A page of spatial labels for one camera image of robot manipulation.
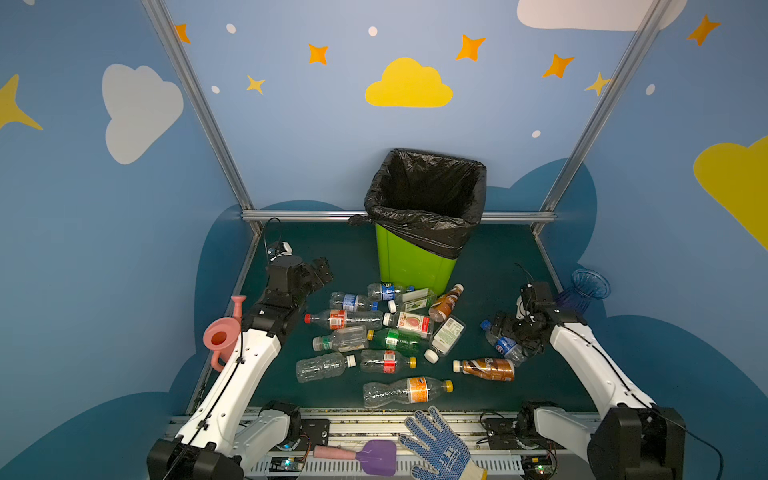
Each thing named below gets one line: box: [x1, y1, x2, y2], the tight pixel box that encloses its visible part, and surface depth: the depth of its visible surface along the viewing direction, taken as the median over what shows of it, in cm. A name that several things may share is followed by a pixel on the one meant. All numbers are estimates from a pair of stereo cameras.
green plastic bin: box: [376, 223, 458, 295], surface depth 90 cm
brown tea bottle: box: [452, 358, 516, 381], surface depth 83 cm
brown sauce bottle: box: [428, 283, 465, 323], surface depth 95 cm
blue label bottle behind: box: [367, 282, 405, 301], surface depth 98 cm
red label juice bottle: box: [383, 311, 432, 338], surface depth 92 cm
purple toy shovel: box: [313, 439, 397, 476], surface depth 72 cm
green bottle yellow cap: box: [367, 328, 428, 355], surface depth 88 cm
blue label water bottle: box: [329, 291, 379, 313], surface depth 97 cm
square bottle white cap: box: [424, 315, 466, 364], surface depth 90 cm
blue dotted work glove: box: [399, 406, 488, 480], surface depth 73 cm
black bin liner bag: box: [347, 148, 487, 259], surface depth 84 cm
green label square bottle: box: [396, 287, 437, 313], surface depth 98 cm
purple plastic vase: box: [558, 268, 611, 316], surface depth 84 cm
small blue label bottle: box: [480, 319, 527, 367], surface depth 88 cm
